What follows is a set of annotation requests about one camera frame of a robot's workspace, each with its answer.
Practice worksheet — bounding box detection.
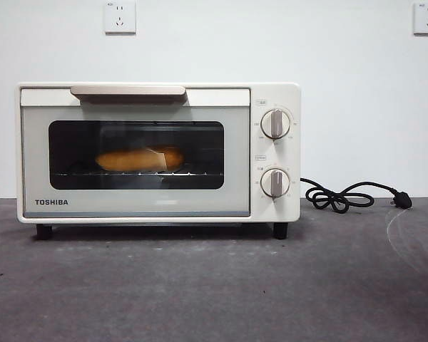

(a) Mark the yellow corn cob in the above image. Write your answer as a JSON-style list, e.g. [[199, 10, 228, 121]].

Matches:
[[95, 147, 185, 172]]

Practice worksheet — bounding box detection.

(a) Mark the beige oven door handle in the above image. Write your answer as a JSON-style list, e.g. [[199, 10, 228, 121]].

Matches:
[[70, 85, 187, 105]]

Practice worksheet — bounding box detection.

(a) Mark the glass oven door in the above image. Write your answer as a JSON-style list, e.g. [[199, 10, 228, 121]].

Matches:
[[20, 86, 252, 218]]

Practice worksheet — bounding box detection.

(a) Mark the white oven knob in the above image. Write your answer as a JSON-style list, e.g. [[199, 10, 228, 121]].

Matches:
[[261, 109, 292, 140], [261, 168, 292, 199]]

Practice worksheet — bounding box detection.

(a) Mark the white Toshiba toaster oven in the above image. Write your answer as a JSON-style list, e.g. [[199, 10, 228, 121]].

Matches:
[[16, 82, 302, 240]]

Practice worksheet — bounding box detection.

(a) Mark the metal wire oven rack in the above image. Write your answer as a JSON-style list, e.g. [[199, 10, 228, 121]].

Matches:
[[55, 172, 225, 178]]

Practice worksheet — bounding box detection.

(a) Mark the black power cable with plug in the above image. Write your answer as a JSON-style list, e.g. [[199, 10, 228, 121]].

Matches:
[[300, 177, 413, 214]]

